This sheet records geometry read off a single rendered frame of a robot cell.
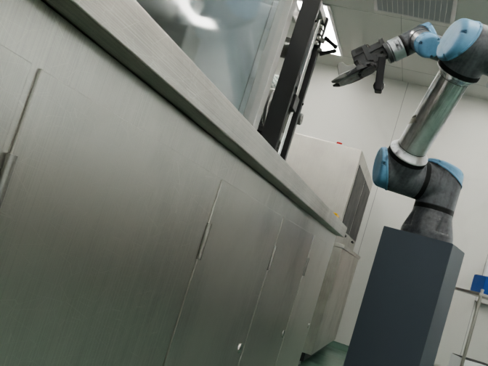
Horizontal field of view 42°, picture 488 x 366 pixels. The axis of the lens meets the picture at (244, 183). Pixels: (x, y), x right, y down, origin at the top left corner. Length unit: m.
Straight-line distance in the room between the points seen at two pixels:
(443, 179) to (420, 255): 0.23
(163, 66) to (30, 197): 0.18
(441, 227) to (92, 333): 1.36
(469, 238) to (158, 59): 6.11
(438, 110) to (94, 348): 1.27
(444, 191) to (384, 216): 4.71
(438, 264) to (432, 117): 0.40
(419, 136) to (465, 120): 5.01
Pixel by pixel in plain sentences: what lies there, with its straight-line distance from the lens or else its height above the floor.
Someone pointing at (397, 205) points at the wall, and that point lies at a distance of 6.63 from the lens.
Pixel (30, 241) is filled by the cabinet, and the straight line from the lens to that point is 0.55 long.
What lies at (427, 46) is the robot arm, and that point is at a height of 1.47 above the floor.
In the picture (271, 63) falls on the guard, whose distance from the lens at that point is 1.18.
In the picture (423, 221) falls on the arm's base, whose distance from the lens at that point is 1.90.
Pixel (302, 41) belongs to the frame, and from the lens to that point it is 1.80.
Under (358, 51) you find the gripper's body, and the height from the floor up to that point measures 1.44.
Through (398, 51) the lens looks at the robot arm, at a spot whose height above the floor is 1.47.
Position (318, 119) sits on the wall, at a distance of 6.87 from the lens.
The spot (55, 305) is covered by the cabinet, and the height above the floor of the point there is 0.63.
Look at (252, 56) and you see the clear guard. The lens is 1.10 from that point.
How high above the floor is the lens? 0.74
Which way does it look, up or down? 5 degrees up
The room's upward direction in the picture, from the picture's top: 17 degrees clockwise
